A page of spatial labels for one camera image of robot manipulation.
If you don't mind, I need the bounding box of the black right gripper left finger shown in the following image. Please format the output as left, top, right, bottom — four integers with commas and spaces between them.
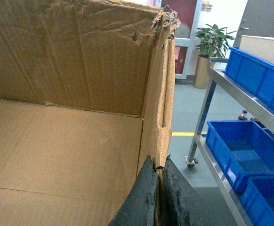
109, 155, 157, 226

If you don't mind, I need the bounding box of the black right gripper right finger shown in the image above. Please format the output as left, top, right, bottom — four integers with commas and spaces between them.
163, 156, 221, 226

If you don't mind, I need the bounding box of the large cardboard box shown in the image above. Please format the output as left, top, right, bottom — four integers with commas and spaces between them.
0, 0, 180, 226

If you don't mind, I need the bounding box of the blue bin lower shelf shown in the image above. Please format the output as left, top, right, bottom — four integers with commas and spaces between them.
206, 121, 274, 194

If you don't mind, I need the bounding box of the blue bin shelf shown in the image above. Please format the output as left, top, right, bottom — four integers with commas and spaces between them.
206, 121, 274, 194
225, 47, 274, 110

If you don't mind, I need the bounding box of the stainless steel shelf cart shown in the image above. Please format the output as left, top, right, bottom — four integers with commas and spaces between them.
185, 67, 274, 226

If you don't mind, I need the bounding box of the blue bin upper shelf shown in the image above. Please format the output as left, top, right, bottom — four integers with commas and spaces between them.
225, 47, 274, 110

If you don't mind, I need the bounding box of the blue bin lower near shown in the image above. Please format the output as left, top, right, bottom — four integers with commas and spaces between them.
240, 176, 274, 226

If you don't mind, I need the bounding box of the dark drink bottle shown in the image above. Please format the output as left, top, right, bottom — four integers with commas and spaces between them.
238, 110, 248, 121

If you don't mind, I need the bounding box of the gold plant pot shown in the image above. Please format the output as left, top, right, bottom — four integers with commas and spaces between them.
193, 56, 210, 89

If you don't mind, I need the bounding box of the green potted plant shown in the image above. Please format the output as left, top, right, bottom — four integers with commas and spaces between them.
195, 24, 237, 58

